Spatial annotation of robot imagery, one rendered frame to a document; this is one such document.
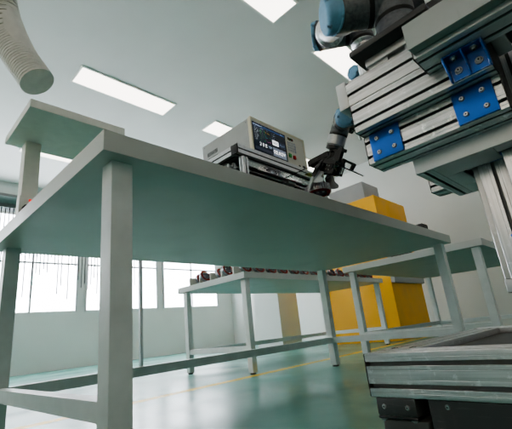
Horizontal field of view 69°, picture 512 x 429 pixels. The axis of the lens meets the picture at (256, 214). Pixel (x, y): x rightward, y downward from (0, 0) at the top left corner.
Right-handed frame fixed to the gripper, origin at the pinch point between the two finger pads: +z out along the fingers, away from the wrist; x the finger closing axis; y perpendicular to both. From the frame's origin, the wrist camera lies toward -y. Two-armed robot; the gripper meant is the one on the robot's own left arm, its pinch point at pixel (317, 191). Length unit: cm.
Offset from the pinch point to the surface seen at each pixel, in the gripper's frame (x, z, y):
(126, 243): -90, 25, 23
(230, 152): -20.7, -7.3, -37.9
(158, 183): -77, 11, 8
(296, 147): 29, -23, -45
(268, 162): -0.5, -8.6, -33.4
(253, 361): 78, 128, -75
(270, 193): -43.9, 5.9, 16.2
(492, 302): 162, 36, 39
